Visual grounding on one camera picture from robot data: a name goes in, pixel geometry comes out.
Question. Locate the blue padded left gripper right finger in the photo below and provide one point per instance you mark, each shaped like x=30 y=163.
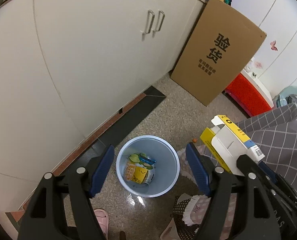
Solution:
x=254 y=216

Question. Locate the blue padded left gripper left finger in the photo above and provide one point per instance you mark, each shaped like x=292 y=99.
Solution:
x=60 y=207

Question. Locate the pink slipper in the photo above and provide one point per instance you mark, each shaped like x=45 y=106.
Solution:
x=103 y=220

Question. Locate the yellow white carton box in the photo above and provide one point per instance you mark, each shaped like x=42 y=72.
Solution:
x=226 y=141

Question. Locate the teal bunk bed frame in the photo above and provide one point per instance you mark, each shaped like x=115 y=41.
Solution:
x=281 y=98

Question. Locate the light blue plastic trash bin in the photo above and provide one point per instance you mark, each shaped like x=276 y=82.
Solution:
x=167 y=165

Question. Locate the tall brown cardboard box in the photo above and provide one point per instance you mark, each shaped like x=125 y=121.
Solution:
x=220 y=46

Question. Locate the long white low cabinet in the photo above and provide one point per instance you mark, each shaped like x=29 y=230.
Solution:
x=67 y=66

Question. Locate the red storage box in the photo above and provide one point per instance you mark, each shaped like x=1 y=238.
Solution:
x=247 y=96

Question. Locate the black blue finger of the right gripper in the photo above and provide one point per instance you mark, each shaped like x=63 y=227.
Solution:
x=267 y=170

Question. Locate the yellow snack bag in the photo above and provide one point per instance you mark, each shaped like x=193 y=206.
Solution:
x=139 y=173

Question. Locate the blue snack wrapper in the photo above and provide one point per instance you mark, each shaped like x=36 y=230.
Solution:
x=146 y=160

